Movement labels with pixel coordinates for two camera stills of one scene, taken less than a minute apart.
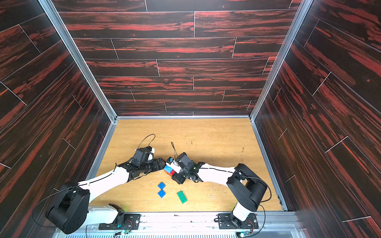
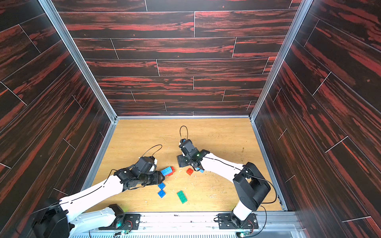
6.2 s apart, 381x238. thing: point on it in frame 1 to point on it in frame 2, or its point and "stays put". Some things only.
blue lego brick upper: x=161 y=185 stays put
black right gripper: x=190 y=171 to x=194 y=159
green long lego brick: x=182 y=197 stays put
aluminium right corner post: x=299 y=15 stays put
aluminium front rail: x=276 y=225 stays put
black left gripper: x=157 y=167 to x=158 y=179
